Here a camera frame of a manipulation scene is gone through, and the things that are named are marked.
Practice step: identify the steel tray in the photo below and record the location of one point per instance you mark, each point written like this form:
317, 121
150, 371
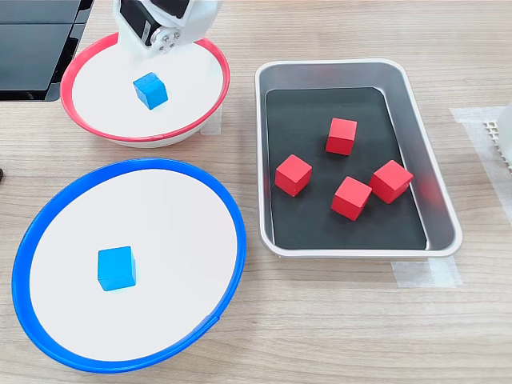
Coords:
420, 132

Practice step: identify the clear tape strip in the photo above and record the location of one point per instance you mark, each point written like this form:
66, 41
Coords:
412, 274
214, 124

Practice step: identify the blue-rimmed white plate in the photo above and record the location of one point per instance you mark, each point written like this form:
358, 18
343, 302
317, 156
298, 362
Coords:
160, 240

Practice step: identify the blue cube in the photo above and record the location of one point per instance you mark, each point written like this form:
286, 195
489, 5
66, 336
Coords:
150, 91
117, 269

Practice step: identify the red-rimmed white plate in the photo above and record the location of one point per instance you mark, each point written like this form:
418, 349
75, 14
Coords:
112, 116

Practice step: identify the black glossy panel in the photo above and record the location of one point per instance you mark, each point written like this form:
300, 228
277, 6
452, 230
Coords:
32, 60

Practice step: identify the pale perforated base plate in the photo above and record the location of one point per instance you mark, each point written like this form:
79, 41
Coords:
491, 129

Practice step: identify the translucent pale sheet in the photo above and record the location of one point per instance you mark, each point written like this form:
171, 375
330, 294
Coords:
476, 132

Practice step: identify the black tray mat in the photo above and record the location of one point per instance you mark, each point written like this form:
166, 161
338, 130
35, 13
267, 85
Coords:
304, 120

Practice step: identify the red cube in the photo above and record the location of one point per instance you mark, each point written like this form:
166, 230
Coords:
391, 182
293, 176
351, 198
341, 136

